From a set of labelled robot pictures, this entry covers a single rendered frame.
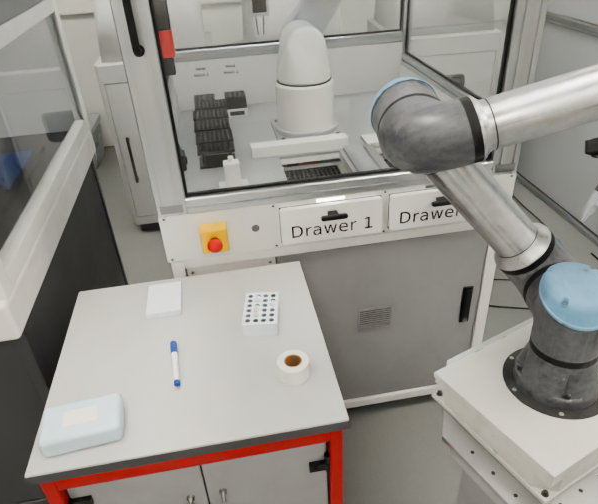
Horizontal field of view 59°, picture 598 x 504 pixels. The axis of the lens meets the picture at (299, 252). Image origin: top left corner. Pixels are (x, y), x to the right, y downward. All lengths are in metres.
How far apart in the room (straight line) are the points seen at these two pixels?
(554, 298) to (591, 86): 0.35
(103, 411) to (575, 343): 0.88
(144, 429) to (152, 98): 0.74
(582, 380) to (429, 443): 1.06
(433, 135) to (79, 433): 0.83
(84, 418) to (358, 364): 1.04
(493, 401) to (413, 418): 1.06
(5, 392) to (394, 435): 1.27
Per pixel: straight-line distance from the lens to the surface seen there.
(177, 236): 1.48
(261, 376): 1.19
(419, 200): 1.54
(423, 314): 1.84
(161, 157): 1.38
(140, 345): 1.34
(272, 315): 1.29
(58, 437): 1.15
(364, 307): 1.74
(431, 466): 2.00
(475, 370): 1.13
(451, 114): 0.78
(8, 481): 1.94
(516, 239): 1.04
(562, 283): 1.00
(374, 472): 1.96
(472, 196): 0.97
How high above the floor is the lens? 1.61
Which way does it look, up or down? 33 degrees down
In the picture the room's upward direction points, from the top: 3 degrees counter-clockwise
